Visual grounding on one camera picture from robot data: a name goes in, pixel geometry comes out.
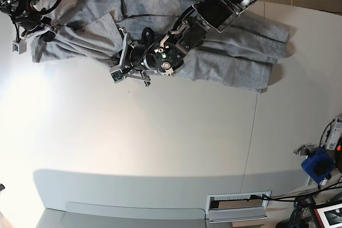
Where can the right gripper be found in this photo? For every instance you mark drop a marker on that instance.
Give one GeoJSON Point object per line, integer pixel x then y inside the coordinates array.
{"type": "Point", "coordinates": [43, 31]}

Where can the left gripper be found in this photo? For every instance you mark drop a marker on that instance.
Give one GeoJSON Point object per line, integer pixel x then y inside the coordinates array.
{"type": "Point", "coordinates": [133, 66]}

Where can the grey T-shirt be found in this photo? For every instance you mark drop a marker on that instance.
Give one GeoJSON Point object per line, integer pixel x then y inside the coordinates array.
{"type": "Point", "coordinates": [242, 56]}

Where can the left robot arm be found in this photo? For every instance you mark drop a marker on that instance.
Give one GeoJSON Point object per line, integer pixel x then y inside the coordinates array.
{"type": "Point", "coordinates": [165, 54]}

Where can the metal table clamp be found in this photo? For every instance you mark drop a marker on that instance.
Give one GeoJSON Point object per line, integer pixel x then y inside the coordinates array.
{"type": "Point", "coordinates": [305, 150]}

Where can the blue plastic device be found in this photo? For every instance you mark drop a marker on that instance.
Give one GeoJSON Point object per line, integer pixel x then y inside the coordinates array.
{"type": "Point", "coordinates": [319, 165]}

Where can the white barcode power adapter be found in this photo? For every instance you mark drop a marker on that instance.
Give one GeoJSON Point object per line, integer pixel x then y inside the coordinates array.
{"type": "Point", "coordinates": [334, 135]}

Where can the framed picture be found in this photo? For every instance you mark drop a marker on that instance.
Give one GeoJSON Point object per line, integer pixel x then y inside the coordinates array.
{"type": "Point", "coordinates": [328, 215]}

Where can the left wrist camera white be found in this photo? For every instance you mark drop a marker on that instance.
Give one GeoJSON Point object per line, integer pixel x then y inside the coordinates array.
{"type": "Point", "coordinates": [117, 75]}

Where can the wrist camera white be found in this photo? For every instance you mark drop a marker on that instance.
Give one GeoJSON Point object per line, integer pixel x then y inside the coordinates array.
{"type": "Point", "coordinates": [19, 47]}
{"type": "Point", "coordinates": [117, 75]}

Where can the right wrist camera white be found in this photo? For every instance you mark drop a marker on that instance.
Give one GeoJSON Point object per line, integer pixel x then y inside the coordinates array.
{"type": "Point", "coordinates": [19, 47]}

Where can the table cable grommet box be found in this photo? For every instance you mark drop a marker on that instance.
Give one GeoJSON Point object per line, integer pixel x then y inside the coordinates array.
{"type": "Point", "coordinates": [237, 207]}

